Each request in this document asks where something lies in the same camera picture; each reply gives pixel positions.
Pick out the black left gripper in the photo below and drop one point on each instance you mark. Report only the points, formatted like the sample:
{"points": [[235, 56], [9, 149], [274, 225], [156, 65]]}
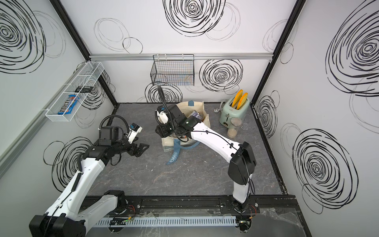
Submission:
{"points": [[140, 149]]}

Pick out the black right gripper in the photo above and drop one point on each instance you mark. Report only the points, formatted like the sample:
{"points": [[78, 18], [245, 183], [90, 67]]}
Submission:
{"points": [[163, 131]]}

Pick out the cream canvas tote bag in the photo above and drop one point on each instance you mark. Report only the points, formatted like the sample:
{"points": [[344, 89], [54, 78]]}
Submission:
{"points": [[174, 143]]}

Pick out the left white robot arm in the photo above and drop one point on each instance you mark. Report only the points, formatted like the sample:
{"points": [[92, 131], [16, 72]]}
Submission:
{"points": [[64, 218]]}

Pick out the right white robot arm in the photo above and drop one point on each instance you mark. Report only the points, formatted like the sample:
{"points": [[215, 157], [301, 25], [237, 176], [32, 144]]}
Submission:
{"points": [[240, 157]]}

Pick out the blue candy bag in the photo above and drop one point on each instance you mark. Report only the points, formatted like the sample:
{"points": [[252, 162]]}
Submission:
{"points": [[69, 105]]}

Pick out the mint green toaster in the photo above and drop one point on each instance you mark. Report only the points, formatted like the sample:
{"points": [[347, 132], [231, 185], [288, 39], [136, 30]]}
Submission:
{"points": [[228, 112]]}

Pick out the clear plastic cup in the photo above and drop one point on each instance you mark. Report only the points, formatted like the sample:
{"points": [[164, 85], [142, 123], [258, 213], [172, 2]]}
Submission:
{"points": [[234, 127]]}

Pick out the yellow toast slice left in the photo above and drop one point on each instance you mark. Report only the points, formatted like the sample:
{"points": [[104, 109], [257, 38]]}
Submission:
{"points": [[237, 98]]}

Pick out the yellow toast slice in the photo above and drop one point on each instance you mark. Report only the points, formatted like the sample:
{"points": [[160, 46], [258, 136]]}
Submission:
{"points": [[237, 98], [242, 101]]}

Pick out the yellow toast slice right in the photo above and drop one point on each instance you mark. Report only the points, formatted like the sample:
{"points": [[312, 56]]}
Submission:
{"points": [[242, 101]]}

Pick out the black small device on shelf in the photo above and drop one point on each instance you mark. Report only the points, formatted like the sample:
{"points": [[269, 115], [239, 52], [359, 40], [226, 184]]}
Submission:
{"points": [[84, 89]]}

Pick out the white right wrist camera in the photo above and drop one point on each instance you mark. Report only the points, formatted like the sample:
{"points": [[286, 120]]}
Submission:
{"points": [[162, 117]]}

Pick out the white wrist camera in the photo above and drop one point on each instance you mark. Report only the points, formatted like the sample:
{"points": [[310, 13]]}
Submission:
{"points": [[162, 117], [134, 130]]}

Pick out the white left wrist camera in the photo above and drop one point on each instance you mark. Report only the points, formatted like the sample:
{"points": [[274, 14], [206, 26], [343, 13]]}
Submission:
{"points": [[134, 130]]}

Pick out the black wire wall basket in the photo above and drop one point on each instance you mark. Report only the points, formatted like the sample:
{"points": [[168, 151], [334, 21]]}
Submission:
{"points": [[173, 69]]}

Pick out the white slotted cable duct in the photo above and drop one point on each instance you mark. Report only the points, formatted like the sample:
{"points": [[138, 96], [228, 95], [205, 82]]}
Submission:
{"points": [[190, 221]]}

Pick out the white wire wall shelf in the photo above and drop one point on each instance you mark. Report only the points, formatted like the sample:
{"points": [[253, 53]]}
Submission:
{"points": [[86, 75]]}

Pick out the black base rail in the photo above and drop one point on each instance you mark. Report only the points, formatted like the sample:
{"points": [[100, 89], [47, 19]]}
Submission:
{"points": [[224, 204]]}

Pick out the black aluminium frame post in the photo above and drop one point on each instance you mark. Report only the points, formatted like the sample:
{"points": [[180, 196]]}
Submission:
{"points": [[63, 15]]}

